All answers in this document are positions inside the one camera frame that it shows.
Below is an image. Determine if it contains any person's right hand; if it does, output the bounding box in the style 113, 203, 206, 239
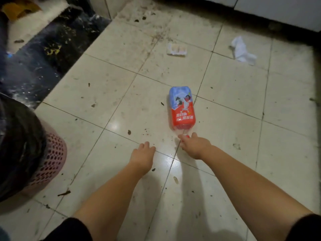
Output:
177, 132, 212, 160

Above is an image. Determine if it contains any person's left hand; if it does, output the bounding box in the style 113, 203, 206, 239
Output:
128, 141, 156, 173

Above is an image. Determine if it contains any red blue labelled plastic bottle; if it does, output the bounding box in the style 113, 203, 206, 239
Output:
168, 86, 196, 138

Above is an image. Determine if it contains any small white packet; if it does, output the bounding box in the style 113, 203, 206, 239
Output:
166, 42, 188, 57

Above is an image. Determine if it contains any white tissue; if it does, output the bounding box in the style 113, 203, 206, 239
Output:
230, 35, 257, 66

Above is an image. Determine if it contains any pink bin with black bag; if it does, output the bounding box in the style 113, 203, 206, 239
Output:
0, 94, 68, 203

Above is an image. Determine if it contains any person's right forearm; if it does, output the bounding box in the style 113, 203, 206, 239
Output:
200, 145, 313, 241

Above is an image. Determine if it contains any person's left forearm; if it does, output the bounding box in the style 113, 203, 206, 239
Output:
73, 160, 148, 241

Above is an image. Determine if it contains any person's black left sleeve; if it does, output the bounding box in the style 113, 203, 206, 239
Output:
41, 218, 93, 241

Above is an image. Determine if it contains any person's black sleeve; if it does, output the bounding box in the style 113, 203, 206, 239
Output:
41, 218, 93, 241
286, 214, 321, 241

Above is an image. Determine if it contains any person's black right sleeve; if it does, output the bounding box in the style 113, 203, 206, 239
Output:
286, 214, 321, 241

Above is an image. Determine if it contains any black marble threshold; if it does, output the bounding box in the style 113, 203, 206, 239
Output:
0, 5, 112, 109

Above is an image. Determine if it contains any grey sink cabinet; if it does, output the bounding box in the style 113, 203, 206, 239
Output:
195, 0, 321, 32

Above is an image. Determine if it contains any yellow brown object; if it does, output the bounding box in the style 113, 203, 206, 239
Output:
1, 0, 42, 20

